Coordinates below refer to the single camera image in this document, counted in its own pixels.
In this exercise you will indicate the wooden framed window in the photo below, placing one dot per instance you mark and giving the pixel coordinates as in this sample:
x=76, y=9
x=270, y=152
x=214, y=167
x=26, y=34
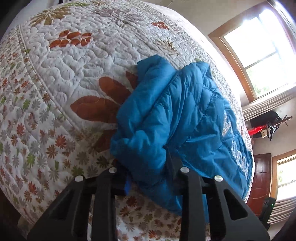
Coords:
x=283, y=176
x=260, y=48

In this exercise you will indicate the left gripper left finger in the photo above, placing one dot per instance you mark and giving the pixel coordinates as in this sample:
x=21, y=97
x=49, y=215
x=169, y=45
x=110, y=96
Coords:
x=66, y=218

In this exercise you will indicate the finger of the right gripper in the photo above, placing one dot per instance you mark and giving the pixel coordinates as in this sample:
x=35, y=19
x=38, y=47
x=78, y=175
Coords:
x=267, y=209

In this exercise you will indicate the dark wooden door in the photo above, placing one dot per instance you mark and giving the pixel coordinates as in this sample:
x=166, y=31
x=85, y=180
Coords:
x=260, y=189

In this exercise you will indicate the blue quilted puffer jacket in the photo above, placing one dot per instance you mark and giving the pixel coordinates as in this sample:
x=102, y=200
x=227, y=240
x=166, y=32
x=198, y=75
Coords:
x=181, y=113

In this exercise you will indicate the white pleated curtain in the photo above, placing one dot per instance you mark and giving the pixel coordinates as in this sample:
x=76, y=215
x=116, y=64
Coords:
x=267, y=103

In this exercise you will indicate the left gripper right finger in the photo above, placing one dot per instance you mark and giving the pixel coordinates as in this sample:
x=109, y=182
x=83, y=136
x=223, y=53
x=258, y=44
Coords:
x=209, y=199

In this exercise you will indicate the floral quilted bedspread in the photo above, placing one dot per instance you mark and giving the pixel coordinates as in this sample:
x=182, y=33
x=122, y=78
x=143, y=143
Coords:
x=65, y=72

